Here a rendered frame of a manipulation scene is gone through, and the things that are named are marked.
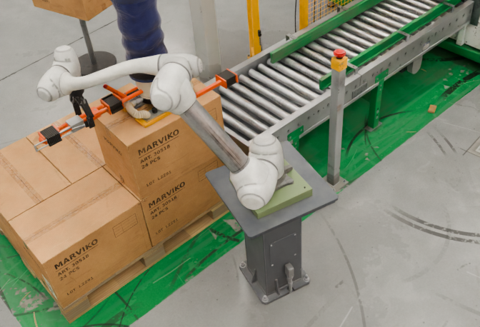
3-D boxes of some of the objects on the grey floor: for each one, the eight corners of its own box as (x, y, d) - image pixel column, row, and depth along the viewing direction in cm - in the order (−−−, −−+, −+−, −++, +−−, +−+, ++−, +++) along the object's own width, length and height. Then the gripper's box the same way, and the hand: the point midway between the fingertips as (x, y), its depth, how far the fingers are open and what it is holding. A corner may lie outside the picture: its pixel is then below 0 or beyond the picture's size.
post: (332, 177, 399) (338, 53, 333) (340, 182, 395) (348, 57, 329) (326, 182, 396) (331, 57, 330) (333, 187, 392) (340, 62, 326)
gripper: (94, 93, 271) (104, 128, 286) (68, 72, 286) (80, 106, 301) (80, 100, 268) (91, 136, 282) (55, 78, 283) (67, 113, 297)
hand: (85, 119), depth 291 cm, fingers open, 13 cm apart
